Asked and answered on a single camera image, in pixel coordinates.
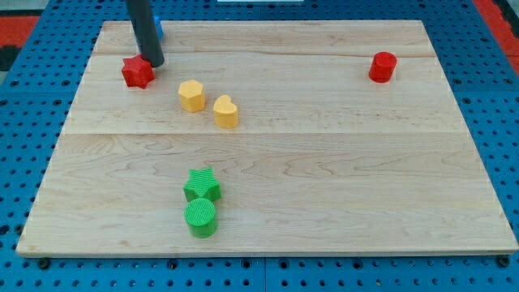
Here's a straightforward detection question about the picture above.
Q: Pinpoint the green cylinder block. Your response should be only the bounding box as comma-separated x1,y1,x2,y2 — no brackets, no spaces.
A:
184,198,218,238

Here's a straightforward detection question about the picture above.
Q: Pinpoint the blue cube block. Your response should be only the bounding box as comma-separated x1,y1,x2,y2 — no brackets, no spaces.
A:
153,15,164,42

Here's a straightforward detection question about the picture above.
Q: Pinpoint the light wooden board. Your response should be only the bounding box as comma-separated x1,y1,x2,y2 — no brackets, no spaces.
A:
17,20,518,258

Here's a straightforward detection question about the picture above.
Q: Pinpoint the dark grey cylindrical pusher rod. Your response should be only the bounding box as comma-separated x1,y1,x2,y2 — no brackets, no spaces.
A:
125,0,165,68

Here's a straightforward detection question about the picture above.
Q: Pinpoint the red cylinder block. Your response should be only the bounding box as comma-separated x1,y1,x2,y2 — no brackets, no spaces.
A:
368,51,397,83

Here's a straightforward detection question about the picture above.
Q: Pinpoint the yellow heart block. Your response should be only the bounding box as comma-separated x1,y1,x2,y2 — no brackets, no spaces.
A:
212,95,238,129

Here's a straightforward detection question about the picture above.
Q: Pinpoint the green star block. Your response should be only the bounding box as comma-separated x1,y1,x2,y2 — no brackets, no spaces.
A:
183,167,221,202

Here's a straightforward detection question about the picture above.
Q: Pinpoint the red star block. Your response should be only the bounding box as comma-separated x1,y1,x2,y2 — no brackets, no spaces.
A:
122,54,156,89

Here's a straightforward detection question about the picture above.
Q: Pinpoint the yellow hexagon block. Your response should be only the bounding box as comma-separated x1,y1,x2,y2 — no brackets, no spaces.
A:
178,79,206,113

